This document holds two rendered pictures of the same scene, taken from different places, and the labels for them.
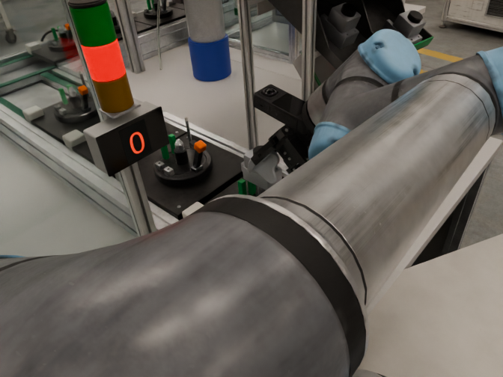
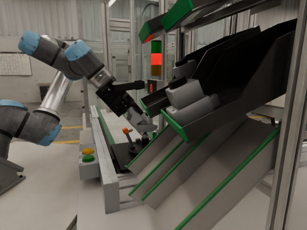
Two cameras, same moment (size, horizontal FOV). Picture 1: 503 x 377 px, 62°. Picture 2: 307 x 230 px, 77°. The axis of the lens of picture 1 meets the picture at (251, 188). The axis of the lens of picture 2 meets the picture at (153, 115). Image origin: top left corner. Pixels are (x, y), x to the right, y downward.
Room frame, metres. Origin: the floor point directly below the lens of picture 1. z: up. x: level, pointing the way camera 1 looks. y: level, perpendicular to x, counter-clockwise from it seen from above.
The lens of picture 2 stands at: (0.99, -0.66, 1.28)
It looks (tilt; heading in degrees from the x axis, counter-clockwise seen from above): 13 degrees down; 115
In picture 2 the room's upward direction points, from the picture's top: straight up
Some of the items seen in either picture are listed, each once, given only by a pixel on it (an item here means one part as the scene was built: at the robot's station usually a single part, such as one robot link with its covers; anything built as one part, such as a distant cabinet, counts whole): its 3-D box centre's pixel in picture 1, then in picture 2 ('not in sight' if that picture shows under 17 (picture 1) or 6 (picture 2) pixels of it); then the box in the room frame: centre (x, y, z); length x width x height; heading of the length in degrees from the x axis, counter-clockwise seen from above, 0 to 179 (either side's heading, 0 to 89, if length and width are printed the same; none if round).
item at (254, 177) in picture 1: (257, 163); (147, 121); (0.65, -0.02, 1.09); 0.08 x 0.04 x 0.07; 45
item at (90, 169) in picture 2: not in sight; (88, 159); (0.44, -0.11, 0.93); 0.21 x 0.07 x 0.06; 135
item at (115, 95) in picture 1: (113, 90); (156, 70); (0.60, 0.20, 1.28); 0.05 x 0.05 x 0.05
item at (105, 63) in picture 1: (104, 58); (156, 59); (0.60, 0.20, 1.33); 0.05 x 0.05 x 0.05
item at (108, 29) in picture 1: (93, 22); (156, 48); (0.60, 0.20, 1.38); 0.05 x 0.05 x 0.05
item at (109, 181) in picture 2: not in sight; (100, 144); (0.34, 0.06, 0.91); 0.89 x 0.06 x 0.11; 135
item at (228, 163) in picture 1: (180, 153); not in sight; (0.83, 0.16, 1.01); 0.24 x 0.24 x 0.13; 45
